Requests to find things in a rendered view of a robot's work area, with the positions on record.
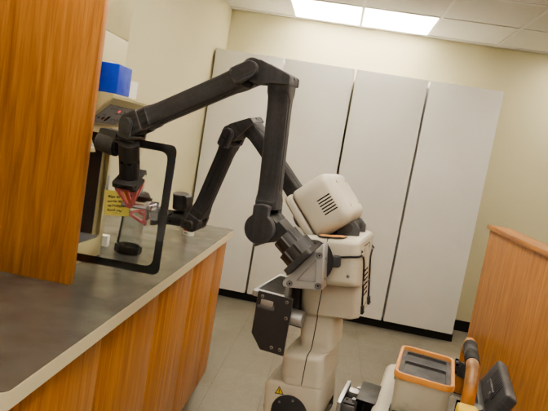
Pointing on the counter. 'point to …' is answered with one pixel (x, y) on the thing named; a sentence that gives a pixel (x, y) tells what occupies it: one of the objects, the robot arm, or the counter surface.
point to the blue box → (115, 79)
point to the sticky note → (112, 203)
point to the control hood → (116, 103)
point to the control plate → (111, 114)
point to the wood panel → (46, 130)
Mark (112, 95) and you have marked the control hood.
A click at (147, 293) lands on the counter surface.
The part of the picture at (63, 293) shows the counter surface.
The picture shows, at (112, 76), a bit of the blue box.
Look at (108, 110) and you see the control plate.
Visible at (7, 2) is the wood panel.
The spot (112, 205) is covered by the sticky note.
